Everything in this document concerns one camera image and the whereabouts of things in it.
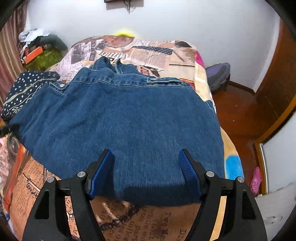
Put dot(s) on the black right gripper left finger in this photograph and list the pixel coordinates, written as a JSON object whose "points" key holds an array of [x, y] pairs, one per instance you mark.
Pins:
{"points": [[48, 218]]}

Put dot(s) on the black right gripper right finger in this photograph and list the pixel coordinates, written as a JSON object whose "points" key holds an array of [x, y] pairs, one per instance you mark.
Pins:
{"points": [[242, 219]]}

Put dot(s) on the blue denim jacket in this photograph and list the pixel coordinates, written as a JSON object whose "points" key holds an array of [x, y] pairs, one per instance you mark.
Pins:
{"points": [[145, 121]]}

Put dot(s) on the pink croc shoe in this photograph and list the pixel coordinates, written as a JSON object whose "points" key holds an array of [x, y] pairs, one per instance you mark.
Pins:
{"points": [[255, 181]]}

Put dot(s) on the newspaper print bed sheet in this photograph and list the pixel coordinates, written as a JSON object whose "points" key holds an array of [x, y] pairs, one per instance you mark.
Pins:
{"points": [[22, 177]]}

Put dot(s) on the navy patterned cloth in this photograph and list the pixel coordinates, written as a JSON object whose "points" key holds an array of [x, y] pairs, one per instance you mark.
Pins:
{"points": [[24, 88]]}

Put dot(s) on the orange box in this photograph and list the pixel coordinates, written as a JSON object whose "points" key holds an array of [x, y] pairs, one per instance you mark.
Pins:
{"points": [[33, 54]]}

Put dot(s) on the dark grey cloth pile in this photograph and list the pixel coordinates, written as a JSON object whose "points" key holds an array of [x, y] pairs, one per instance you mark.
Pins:
{"points": [[39, 37]]}

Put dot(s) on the striped brown curtain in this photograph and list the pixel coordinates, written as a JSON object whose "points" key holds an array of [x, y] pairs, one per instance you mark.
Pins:
{"points": [[13, 19]]}

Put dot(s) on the brown wooden door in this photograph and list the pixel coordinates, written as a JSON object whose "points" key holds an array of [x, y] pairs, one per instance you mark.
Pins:
{"points": [[277, 93]]}

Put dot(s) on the yellow object behind bed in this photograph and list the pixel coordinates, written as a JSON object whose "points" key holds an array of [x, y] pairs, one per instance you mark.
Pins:
{"points": [[125, 33]]}

